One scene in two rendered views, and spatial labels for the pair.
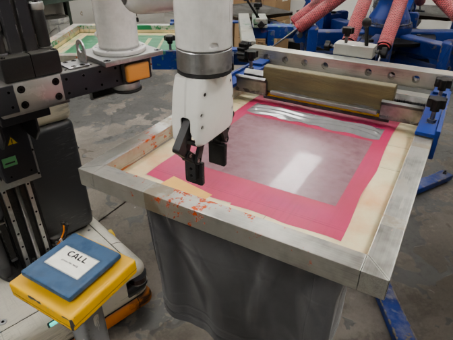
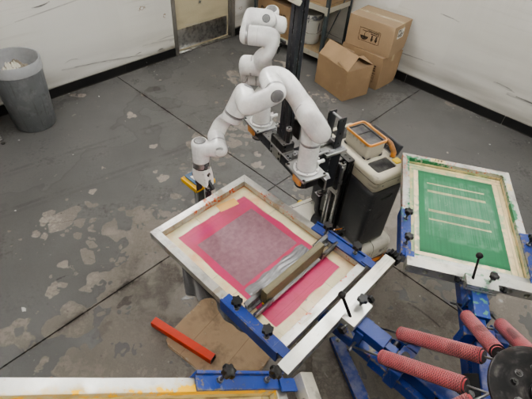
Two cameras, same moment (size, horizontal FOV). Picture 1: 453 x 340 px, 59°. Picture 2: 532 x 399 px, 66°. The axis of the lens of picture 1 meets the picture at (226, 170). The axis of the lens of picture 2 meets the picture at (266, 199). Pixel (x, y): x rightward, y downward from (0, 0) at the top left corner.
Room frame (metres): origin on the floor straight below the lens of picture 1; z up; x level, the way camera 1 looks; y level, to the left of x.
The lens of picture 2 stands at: (1.09, -1.27, 2.39)
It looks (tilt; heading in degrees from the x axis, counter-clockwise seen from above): 44 degrees down; 101
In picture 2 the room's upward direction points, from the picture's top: 5 degrees clockwise
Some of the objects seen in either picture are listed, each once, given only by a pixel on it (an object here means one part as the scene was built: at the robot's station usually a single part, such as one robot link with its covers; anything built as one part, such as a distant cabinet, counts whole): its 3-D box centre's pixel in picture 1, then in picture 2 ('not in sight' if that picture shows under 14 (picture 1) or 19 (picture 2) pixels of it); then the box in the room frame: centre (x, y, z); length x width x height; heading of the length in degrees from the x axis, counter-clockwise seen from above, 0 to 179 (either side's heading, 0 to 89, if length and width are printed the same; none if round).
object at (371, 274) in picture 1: (293, 133); (258, 249); (0.86, -0.16, 0.97); 0.79 x 0.58 x 0.04; 150
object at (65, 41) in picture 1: (174, 21); (469, 222); (1.78, 0.22, 1.05); 1.08 x 0.61 x 0.23; 90
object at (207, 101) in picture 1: (205, 99); (202, 172); (0.54, 0.03, 1.18); 0.10 x 0.07 x 0.11; 150
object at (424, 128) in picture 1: (432, 120); (251, 325); (0.93, -0.52, 0.98); 0.30 x 0.05 x 0.07; 150
